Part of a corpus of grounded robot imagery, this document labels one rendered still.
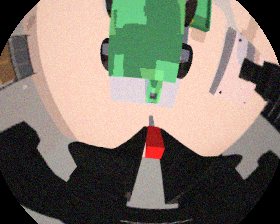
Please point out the white ramp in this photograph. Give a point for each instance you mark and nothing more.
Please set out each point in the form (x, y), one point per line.
(133, 89)

